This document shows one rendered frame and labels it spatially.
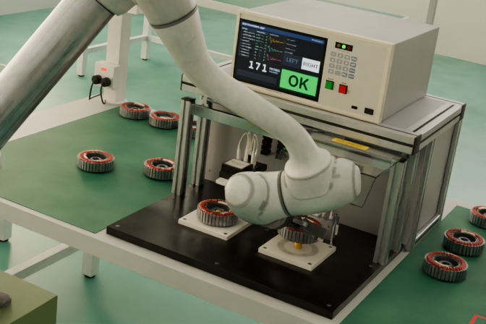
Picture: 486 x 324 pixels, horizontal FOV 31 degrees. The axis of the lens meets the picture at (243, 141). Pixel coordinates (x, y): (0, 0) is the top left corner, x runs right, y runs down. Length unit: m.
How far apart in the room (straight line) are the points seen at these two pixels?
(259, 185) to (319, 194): 0.13
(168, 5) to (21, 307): 0.65
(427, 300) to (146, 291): 1.63
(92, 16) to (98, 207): 0.78
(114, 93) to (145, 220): 1.07
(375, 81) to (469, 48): 6.50
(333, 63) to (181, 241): 0.59
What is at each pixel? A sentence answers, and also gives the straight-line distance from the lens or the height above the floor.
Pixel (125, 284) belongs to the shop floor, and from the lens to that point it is 3.64.
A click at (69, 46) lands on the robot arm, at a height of 1.31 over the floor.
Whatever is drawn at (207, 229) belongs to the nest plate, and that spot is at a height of 0.78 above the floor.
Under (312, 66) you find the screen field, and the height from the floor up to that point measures 1.22.
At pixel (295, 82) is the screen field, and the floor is 1.16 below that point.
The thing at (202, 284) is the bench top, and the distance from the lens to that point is 2.14.
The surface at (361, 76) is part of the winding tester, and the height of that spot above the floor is 1.22.
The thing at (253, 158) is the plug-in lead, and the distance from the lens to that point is 2.42.
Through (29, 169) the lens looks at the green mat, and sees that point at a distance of 2.69.
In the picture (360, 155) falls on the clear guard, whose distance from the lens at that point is 2.15.
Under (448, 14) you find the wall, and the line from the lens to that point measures 8.72.
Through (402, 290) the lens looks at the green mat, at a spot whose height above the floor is 0.75.
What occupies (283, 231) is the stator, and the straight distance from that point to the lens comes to 2.23.
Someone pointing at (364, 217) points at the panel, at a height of 0.81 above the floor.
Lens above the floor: 1.75
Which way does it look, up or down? 19 degrees down
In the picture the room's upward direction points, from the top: 7 degrees clockwise
